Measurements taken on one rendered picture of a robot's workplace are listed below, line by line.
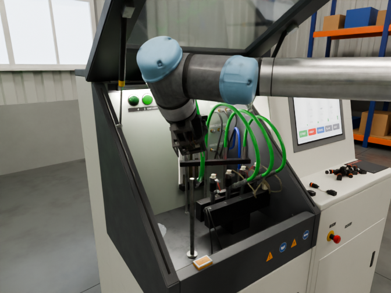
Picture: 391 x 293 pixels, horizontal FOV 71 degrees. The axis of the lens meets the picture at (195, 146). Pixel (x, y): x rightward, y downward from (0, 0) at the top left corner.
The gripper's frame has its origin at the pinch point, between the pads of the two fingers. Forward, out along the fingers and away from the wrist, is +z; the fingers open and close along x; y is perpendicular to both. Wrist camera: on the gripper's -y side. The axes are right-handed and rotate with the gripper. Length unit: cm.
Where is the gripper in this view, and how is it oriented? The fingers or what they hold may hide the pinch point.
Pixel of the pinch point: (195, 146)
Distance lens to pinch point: 74.1
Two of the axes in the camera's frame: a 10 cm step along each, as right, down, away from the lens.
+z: 1.9, 4.9, 8.5
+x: 9.7, -2.0, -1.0
